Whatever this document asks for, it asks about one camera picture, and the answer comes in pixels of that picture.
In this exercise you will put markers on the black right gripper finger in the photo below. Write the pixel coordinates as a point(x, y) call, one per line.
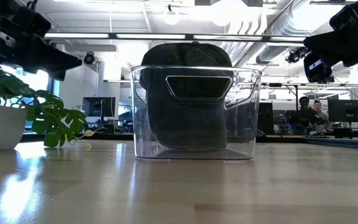
point(319, 68)
point(345, 18)

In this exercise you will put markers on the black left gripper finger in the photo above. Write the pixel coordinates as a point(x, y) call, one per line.
point(54, 60)
point(26, 21)

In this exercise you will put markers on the dark green baseball cap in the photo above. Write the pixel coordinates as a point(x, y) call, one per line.
point(185, 124)

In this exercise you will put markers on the black ceiling spotlight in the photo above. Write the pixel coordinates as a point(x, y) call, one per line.
point(89, 58)
point(295, 55)

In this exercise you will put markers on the linear ceiling light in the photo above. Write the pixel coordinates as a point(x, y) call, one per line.
point(79, 35)

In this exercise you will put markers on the green leafy plant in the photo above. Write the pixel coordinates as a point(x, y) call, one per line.
point(51, 102)

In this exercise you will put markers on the person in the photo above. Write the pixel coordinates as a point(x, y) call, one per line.
point(303, 115)
point(322, 118)

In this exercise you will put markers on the black computer monitor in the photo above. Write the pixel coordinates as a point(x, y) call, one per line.
point(348, 110)
point(99, 107)

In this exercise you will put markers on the dark cabinet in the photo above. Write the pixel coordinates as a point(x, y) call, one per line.
point(266, 118)

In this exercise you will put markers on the clear plastic bin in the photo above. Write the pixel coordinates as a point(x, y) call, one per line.
point(141, 140)

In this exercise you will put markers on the round pendant lamp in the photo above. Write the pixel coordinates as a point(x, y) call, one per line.
point(171, 17)

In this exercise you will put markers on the silver ventilation duct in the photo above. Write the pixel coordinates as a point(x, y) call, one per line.
point(278, 28)

